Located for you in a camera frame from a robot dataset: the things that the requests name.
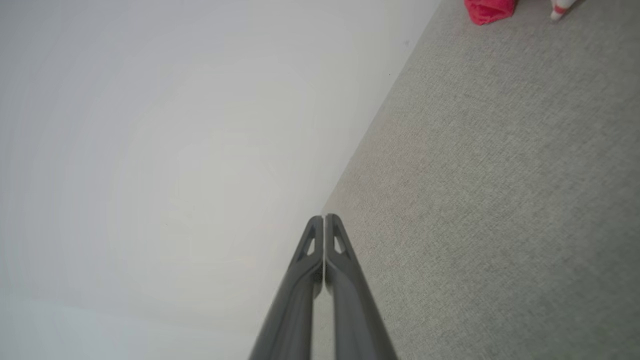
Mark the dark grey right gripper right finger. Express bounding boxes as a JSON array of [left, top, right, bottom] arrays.
[[324, 213, 399, 360]]

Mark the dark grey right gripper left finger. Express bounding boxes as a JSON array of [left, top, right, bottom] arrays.
[[248, 215, 324, 360]]

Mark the red and white basketball jersey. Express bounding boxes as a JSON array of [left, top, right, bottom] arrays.
[[463, 0, 577, 27]]

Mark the grey fabric sofa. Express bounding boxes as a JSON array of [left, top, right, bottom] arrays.
[[310, 0, 640, 360]]

